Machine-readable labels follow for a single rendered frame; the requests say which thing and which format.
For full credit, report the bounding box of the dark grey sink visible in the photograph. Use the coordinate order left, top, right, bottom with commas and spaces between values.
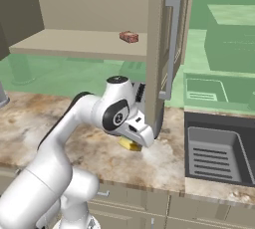
183, 111, 255, 188

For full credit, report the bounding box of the grey cabinet door handle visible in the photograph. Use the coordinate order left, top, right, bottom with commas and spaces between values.
157, 0, 182, 102

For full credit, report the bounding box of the yellow sponge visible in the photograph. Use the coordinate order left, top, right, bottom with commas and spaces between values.
118, 135, 142, 152

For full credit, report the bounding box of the beige wall cabinet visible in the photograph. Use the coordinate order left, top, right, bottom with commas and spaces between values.
0, 0, 157, 64

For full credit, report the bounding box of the grey drawer handle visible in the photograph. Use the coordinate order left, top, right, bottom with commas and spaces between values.
97, 189, 111, 198

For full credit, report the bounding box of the beige base cabinet door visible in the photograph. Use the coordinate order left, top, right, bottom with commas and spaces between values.
165, 194, 255, 229
87, 206, 168, 229

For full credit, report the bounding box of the beige cabinet door with handle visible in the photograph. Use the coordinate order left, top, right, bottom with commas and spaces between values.
144, 0, 197, 138

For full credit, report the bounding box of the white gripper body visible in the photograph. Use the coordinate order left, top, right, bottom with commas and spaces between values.
123, 121, 156, 149

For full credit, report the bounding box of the dark beige cabinet door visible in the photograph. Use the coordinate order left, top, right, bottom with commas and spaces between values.
0, 0, 46, 62

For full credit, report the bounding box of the grey metal canister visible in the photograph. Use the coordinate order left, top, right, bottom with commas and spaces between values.
0, 83, 11, 109

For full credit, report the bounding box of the beige drawer front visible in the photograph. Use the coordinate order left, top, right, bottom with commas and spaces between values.
87, 182, 171, 217

